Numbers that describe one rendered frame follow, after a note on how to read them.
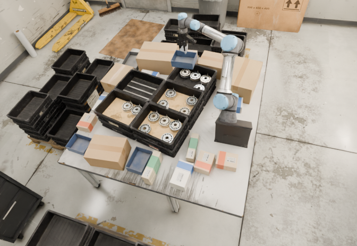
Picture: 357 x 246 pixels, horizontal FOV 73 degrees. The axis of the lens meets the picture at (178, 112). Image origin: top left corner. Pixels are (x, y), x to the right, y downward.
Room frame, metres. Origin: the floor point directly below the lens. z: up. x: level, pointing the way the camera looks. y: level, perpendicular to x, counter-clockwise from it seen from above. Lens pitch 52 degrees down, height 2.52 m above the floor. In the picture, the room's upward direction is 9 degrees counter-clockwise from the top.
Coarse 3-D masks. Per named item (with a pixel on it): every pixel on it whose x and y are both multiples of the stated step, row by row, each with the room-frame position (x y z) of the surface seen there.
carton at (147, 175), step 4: (156, 152) 0.96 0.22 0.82; (160, 152) 0.95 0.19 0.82; (152, 156) 0.93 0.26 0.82; (156, 156) 0.92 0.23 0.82; (160, 156) 0.94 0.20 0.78; (152, 160) 0.89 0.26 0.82; (156, 160) 0.89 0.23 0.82; (148, 164) 0.87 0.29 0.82; (152, 164) 0.86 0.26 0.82; (156, 164) 0.87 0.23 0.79; (148, 168) 0.83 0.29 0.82; (152, 168) 0.82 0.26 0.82; (144, 172) 0.80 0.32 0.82; (148, 172) 0.80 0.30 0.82; (152, 172) 0.81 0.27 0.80; (144, 176) 0.77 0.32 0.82; (148, 176) 0.77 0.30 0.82; (144, 180) 0.77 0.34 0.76; (148, 180) 0.75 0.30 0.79
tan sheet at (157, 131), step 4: (160, 116) 1.30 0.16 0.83; (144, 120) 1.29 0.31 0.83; (148, 120) 1.28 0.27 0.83; (172, 120) 1.24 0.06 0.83; (152, 124) 1.23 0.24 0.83; (156, 124) 1.22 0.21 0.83; (152, 128) 1.19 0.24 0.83; (156, 128) 1.19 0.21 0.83; (160, 128) 1.18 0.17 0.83; (164, 128) 1.17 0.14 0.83; (168, 128) 1.17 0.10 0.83; (152, 132) 1.15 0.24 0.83; (156, 132) 1.14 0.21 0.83; (160, 132) 1.14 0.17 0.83; (164, 132) 1.13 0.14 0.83; (168, 132) 1.12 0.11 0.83; (172, 132) 1.12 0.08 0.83; (176, 132) 1.11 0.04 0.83; (156, 136) 1.11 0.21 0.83; (160, 136) 1.10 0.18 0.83
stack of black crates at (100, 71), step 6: (96, 60) 2.72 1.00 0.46; (102, 60) 2.68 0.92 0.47; (108, 60) 2.65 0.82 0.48; (90, 66) 2.59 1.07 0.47; (96, 66) 2.68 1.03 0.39; (102, 66) 2.67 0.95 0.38; (108, 66) 2.65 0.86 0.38; (84, 72) 2.48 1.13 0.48; (90, 72) 2.55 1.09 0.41; (96, 72) 2.57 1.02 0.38; (102, 72) 2.55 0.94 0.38; (96, 78) 2.45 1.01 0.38; (102, 78) 2.31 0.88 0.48
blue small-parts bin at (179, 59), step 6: (174, 54) 1.76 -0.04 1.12; (180, 54) 1.78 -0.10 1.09; (186, 54) 1.76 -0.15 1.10; (192, 54) 1.74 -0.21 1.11; (174, 60) 1.74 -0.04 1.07; (180, 60) 1.73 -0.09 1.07; (186, 60) 1.72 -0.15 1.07; (192, 60) 1.70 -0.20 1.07; (174, 66) 1.66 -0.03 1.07; (180, 66) 1.63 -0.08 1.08; (186, 66) 1.61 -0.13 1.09; (192, 66) 1.59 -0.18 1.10
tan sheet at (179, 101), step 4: (176, 92) 1.56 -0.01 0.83; (164, 96) 1.54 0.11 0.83; (176, 96) 1.51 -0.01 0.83; (180, 96) 1.50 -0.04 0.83; (184, 96) 1.50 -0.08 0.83; (188, 96) 1.49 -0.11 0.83; (168, 100) 1.47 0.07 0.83; (172, 100) 1.47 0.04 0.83; (176, 100) 1.46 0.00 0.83; (180, 100) 1.45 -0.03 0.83; (184, 100) 1.44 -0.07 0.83; (172, 104) 1.42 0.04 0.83; (176, 104) 1.42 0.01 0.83; (180, 104) 1.41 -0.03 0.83; (184, 104) 1.40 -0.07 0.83; (172, 108) 1.37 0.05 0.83; (176, 108) 1.37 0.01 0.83; (180, 108) 1.36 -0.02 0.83
